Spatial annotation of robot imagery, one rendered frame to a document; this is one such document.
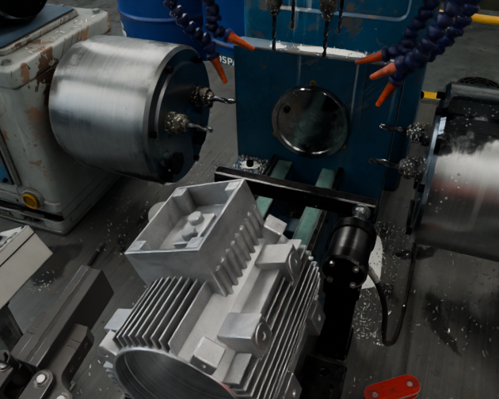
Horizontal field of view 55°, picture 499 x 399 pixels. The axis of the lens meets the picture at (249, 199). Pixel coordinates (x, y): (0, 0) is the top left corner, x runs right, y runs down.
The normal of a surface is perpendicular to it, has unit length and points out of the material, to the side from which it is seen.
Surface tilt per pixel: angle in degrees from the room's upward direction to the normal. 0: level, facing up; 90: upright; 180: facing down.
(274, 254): 23
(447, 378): 0
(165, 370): 43
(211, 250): 67
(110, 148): 92
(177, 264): 90
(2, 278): 61
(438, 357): 0
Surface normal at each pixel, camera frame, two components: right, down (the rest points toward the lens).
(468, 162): -0.29, -0.02
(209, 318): 0.18, -0.69
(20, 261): 0.81, -0.18
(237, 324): -0.38, -0.79
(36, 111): 0.94, 0.22
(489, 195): -0.33, 0.30
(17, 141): -0.36, 0.60
